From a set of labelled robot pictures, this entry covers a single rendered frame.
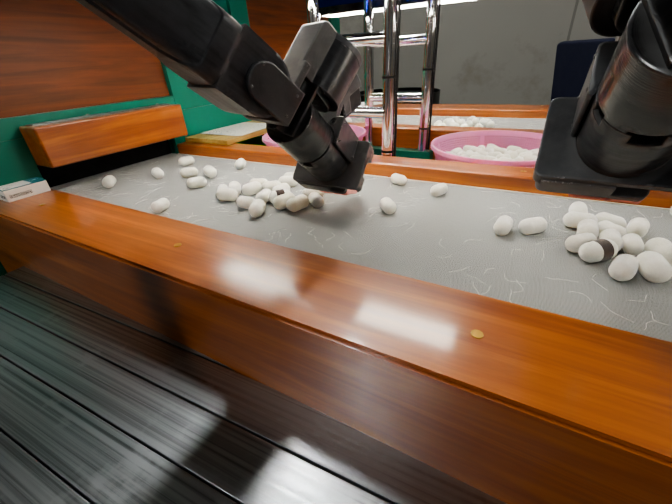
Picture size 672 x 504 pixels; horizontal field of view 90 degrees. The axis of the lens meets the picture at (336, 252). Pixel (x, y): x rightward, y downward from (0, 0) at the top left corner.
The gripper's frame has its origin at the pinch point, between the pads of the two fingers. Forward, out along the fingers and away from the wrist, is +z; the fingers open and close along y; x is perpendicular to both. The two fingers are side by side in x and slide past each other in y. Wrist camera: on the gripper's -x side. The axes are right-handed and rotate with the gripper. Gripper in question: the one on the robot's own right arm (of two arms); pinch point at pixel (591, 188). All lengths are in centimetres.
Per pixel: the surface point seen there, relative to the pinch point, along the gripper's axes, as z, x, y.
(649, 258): 2.9, 5.0, -5.9
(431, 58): 31, -39, 30
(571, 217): 9.7, -0.1, -0.1
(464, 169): 18.4, -8.7, 14.7
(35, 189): -10, 14, 76
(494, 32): 185, -182, 46
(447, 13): 174, -191, 79
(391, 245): 1.2, 9.0, 17.7
